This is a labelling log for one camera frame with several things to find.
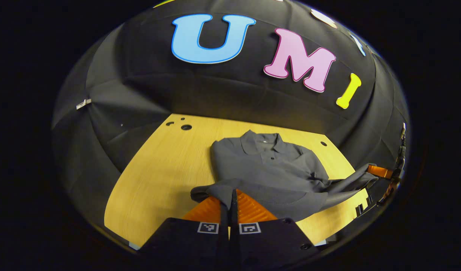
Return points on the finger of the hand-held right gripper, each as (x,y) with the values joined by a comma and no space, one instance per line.
(390,188)
(381,171)

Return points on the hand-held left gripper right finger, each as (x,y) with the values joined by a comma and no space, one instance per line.
(272,241)

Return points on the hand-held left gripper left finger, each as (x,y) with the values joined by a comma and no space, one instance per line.
(185,241)

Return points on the grey collared shirt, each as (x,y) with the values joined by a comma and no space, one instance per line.
(275,169)

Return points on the black backdrop cloth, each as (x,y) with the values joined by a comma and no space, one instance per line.
(140,94)

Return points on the white spring clip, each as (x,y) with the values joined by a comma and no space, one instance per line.
(83,104)

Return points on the black table edge bracket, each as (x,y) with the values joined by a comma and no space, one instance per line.
(361,209)

